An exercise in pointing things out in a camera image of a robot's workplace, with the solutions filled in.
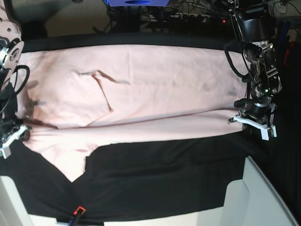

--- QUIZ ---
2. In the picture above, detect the black power strip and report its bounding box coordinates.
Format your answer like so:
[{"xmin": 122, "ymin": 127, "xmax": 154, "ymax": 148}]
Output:
[{"xmin": 141, "ymin": 12, "xmax": 229, "ymax": 24}]

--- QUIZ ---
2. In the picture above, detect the red clamp at right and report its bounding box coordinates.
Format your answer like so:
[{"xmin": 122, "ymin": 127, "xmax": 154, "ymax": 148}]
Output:
[{"xmin": 283, "ymin": 41, "xmax": 294, "ymax": 67}]

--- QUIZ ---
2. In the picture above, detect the white frame left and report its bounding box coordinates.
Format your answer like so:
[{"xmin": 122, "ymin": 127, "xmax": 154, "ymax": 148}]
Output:
[{"xmin": 0, "ymin": 176, "xmax": 57, "ymax": 226}]

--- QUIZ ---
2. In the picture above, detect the light pink T-shirt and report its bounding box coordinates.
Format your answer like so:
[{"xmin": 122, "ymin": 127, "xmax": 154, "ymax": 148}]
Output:
[{"xmin": 20, "ymin": 45, "xmax": 247, "ymax": 181}]

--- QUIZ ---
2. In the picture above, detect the black table cloth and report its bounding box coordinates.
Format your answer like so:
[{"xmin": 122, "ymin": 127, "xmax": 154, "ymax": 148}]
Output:
[{"xmin": 0, "ymin": 32, "xmax": 301, "ymax": 223}]

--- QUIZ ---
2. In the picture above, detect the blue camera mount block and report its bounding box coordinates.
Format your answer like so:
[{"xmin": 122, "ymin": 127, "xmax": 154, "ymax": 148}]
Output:
[{"xmin": 104, "ymin": 0, "xmax": 169, "ymax": 7}]

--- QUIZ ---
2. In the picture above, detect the red clamp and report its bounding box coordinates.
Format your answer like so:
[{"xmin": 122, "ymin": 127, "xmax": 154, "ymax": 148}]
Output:
[
  {"xmin": 283, "ymin": 41, "xmax": 294, "ymax": 67},
  {"xmin": 68, "ymin": 206, "xmax": 86, "ymax": 226}
]

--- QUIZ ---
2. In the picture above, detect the white frame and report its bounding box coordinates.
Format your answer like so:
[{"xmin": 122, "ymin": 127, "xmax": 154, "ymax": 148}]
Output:
[
  {"xmin": 0, "ymin": 176, "xmax": 57, "ymax": 226},
  {"xmin": 222, "ymin": 156, "xmax": 299, "ymax": 226}
]

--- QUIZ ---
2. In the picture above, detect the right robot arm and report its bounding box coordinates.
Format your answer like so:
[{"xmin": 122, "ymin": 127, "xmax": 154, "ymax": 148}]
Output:
[{"xmin": 0, "ymin": 0, "xmax": 33, "ymax": 159}]

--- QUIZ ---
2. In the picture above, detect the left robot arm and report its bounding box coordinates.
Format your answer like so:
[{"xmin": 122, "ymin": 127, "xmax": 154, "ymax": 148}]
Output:
[{"xmin": 224, "ymin": 0, "xmax": 282, "ymax": 141}]

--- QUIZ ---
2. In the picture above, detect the white frame right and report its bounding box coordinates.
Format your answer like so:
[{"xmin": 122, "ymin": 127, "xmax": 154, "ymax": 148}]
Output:
[{"xmin": 222, "ymin": 156, "xmax": 299, "ymax": 226}]

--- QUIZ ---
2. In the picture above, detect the red clamp at bottom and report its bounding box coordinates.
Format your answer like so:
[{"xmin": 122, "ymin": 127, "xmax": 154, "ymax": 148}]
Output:
[{"xmin": 68, "ymin": 206, "xmax": 86, "ymax": 226}]

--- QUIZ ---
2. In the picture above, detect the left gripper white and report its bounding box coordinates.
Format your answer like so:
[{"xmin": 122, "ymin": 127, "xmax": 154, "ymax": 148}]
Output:
[{"xmin": 228, "ymin": 103, "xmax": 277, "ymax": 141}]

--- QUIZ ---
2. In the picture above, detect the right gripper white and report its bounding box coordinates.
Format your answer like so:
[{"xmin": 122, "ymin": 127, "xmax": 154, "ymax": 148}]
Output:
[{"xmin": 0, "ymin": 124, "xmax": 32, "ymax": 159}]

